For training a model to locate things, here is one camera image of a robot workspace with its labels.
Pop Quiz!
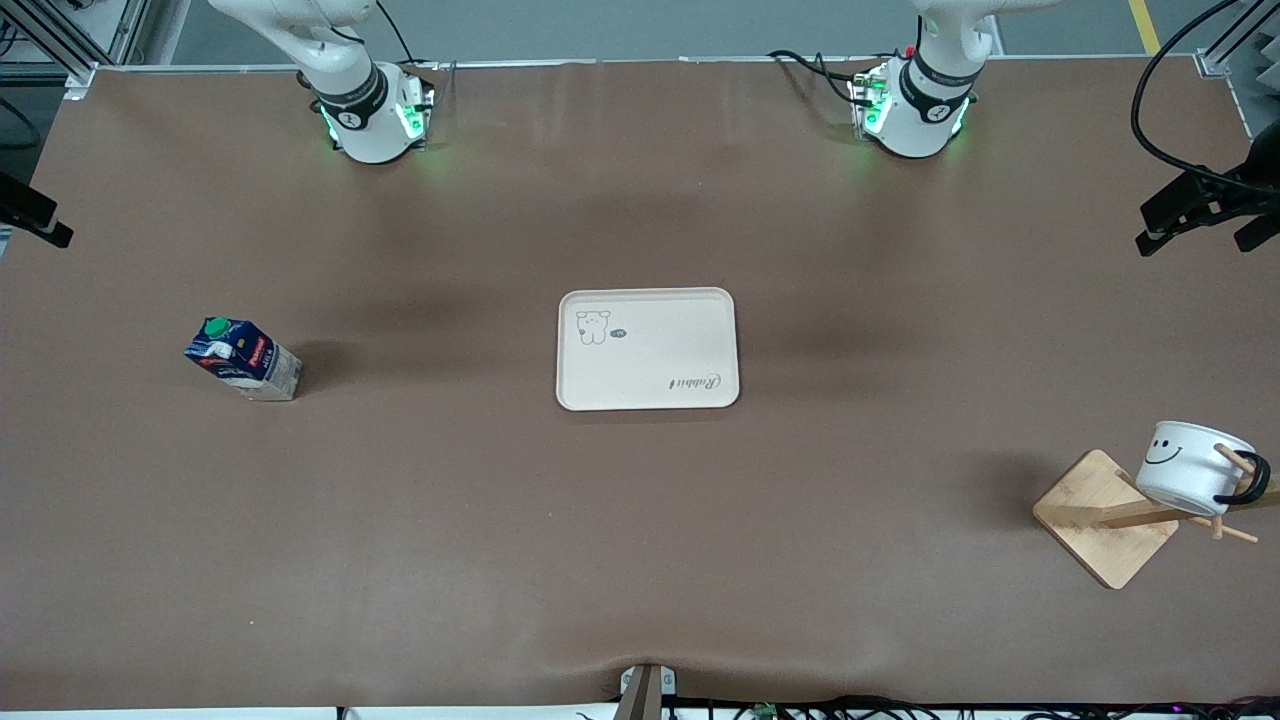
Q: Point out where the cream rabbit print tray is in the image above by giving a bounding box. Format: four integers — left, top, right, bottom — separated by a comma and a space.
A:
556, 287, 741, 412

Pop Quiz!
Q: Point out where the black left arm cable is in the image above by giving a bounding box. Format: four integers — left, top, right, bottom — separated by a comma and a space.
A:
1131, 0, 1253, 193

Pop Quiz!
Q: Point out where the metal table edge bracket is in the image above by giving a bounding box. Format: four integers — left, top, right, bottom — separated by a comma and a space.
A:
612, 662, 678, 720

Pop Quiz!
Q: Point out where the black left base cable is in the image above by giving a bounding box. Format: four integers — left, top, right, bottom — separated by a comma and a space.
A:
767, 48, 867, 107

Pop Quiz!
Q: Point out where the white smiley cup black handle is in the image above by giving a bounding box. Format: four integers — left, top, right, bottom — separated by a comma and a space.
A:
1135, 420, 1272, 518

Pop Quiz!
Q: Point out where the brown table cover mat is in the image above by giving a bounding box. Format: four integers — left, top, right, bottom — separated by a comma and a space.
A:
0, 55, 1280, 713

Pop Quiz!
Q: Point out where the wooden mug tree stand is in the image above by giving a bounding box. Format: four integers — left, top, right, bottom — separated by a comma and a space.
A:
1032, 443, 1280, 591

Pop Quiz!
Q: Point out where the black right base cable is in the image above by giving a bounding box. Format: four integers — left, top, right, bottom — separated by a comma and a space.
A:
374, 0, 443, 73

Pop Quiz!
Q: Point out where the black base cable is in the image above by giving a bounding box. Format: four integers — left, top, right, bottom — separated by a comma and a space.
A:
374, 0, 443, 73
767, 48, 867, 107

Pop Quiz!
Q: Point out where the blue milk carton green cap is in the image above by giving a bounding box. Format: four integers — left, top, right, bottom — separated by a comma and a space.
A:
184, 316, 304, 403

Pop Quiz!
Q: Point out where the aluminium frame profile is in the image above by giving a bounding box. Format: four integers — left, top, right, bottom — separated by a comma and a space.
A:
1195, 0, 1280, 138
0, 0, 153, 98

